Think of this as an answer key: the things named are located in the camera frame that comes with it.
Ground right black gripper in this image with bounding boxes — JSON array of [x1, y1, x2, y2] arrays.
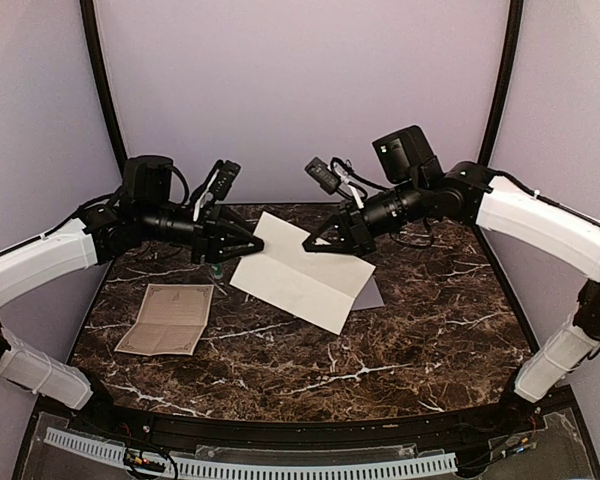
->
[[302, 175, 428, 257]]

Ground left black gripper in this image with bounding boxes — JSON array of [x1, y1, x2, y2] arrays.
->
[[139, 202, 265, 265]]

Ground white letter paper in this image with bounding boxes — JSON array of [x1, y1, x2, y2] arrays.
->
[[230, 212, 375, 335]]

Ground grey envelope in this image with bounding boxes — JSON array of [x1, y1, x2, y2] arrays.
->
[[351, 276, 385, 311]]

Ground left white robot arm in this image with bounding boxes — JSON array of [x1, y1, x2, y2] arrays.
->
[[0, 155, 264, 436]]

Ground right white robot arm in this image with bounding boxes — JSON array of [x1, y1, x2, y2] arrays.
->
[[303, 125, 600, 434]]

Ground beige decorated letter sheet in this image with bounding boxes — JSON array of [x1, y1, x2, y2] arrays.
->
[[115, 284, 214, 356]]

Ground green glue stick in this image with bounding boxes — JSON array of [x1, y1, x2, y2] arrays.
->
[[212, 264, 224, 280]]

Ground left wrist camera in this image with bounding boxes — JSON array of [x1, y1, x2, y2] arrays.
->
[[208, 160, 241, 200]]

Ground left black frame post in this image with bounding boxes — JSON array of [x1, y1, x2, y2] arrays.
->
[[79, 0, 127, 172]]

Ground black frame post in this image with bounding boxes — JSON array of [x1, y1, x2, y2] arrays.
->
[[79, 0, 127, 172], [478, 0, 525, 166]]

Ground white slotted cable duct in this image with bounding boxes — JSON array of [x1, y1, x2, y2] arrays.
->
[[44, 427, 457, 479]]

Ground black front rail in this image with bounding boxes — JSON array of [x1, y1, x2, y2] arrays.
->
[[65, 404, 532, 451]]

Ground right black frame post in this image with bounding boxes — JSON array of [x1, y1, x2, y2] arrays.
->
[[478, 0, 525, 166]]

